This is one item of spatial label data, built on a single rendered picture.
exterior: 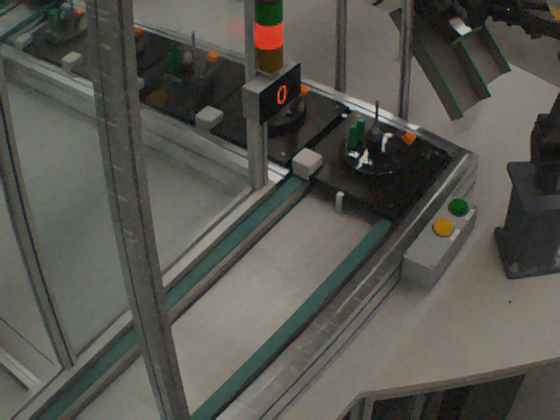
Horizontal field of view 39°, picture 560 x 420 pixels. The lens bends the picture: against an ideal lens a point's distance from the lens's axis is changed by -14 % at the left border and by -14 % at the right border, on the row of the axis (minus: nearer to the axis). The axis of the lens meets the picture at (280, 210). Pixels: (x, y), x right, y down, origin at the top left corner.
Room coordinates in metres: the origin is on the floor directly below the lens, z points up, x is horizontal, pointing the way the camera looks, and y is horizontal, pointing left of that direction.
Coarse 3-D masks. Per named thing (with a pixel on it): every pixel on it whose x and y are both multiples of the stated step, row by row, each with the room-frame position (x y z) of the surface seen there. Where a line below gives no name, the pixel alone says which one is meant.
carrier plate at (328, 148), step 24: (336, 144) 1.42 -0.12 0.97; (432, 144) 1.43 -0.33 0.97; (336, 168) 1.35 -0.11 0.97; (408, 168) 1.35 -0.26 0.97; (432, 168) 1.35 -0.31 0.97; (336, 192) 1.29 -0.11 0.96; (360, 192) 1.28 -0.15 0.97; (384, 192) 1.28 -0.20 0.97; (408, 192) 1.28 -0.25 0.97; (384, 216) 1.22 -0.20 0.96
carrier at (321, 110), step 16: (304, 96) 1.59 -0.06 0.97; (320, 96) 1.59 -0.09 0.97; (288, 112) 1.49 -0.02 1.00; (304, 112) 1.51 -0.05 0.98; (320, 112) 1.53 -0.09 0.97; (336, 112) 1.53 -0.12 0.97; (272, 128) 1.46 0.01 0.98; (288, 128) 1.47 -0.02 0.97; (304, 128) 1.47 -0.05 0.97; (320, 128) 1.47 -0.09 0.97; (272, 144) 1.42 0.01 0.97; (288, 144) 1.42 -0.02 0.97; (304, 144) 1.42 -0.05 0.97; (272, 160) 1.38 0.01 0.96; (288, 160) 1.37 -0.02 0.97
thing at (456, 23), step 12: (420, 0) 1.56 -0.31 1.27; (420, 12) 1.56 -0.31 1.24; (432, 12) 1.59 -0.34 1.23; (444, 12) 1.60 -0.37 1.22; (456, 12) 1.61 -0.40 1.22; (432, 24) 1.54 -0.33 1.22; (444, 24) 1.56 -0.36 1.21; (456, 24) 1.58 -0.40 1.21; (444, 36) 1.51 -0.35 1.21; (456, 36) 1.54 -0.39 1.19
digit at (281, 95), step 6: (288, 78) 1.30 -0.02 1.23; (282, 84) 1.28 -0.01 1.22; (288, 84) 1.30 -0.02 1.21; (276, 90) 1.27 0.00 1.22; (282, 90) 1.28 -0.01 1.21; (288, 90) 1.30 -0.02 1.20; (276, 96) 1.27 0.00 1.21; (282, 96) 1.28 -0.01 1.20; (288, 96) 1.30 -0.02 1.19; (276, 102) 1.27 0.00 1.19; (282, 102) 1.28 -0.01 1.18; (276, 108) 1.27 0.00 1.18
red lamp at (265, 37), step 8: (256, 24) 1.28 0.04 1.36; (280, 24) 1.28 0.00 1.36; (256, 32) 1.28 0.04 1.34; (264, 32) 1.27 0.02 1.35; (272, 32) 1.27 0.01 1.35; (280, 32) 1.28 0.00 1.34; (256, 40) 1.28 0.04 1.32; (264, 40) 1.27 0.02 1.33; (272, 40) 1.27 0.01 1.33; (280, 40) 1.28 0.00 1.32; (264, 48) 1.27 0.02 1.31; (272, 48) 1.27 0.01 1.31
